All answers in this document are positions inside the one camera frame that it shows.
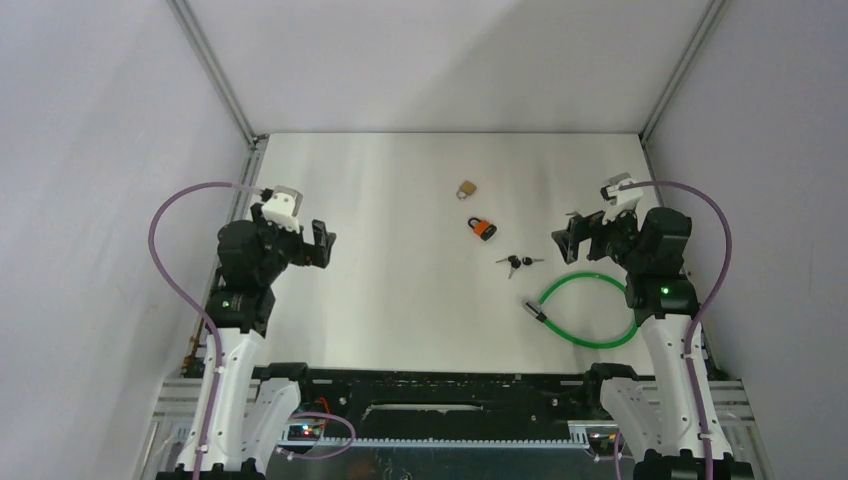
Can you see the green cable lock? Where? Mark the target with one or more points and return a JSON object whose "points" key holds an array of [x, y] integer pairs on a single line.
{"points": [[534, 309]]}

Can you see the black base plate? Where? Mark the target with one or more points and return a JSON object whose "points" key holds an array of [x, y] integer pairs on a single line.
{"points": [[450, 406]]}

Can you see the right aluminium frame rail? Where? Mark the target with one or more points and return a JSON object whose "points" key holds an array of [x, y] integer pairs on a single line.
{"points": [[706, 25]]}

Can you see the small brass padlock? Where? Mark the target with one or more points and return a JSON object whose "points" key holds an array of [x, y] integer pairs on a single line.
{"points": [[466, 189]]}

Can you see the left aluminium frame rail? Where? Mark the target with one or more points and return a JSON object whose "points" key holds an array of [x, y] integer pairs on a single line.
{"points": [[198, 40]]}

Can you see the orange black padlock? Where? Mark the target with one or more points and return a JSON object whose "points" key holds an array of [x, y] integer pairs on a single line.
{"points": [[483, 229]]}

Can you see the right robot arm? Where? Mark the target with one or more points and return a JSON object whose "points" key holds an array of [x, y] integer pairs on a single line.
{"points": [[682, 438]]}

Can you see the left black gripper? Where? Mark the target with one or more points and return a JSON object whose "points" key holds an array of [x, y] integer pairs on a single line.
{"points": [[306, 254]]}

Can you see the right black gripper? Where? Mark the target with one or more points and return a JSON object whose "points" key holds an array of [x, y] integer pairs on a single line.
{"points": [[591, 226]]}

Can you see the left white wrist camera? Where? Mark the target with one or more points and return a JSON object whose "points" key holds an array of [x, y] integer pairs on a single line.
{"points": [[280, 206]]}

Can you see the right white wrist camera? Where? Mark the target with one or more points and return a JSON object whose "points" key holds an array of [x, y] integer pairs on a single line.
{"points": [[620, 195]]}

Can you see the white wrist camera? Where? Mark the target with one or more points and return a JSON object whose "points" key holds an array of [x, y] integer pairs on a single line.
{"points": [[280, 206], [620, 195]]}

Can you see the black-headed key bunch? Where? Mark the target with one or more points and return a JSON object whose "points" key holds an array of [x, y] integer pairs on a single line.
{"points": [[516, 262]]}

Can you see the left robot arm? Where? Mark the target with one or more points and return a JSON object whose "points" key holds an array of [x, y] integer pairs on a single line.
{"points": [[228, 439]]}

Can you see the aluminium frame rail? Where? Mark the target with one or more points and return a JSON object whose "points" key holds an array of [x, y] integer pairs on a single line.
{"points": [[706, 25], [198, 40]]}

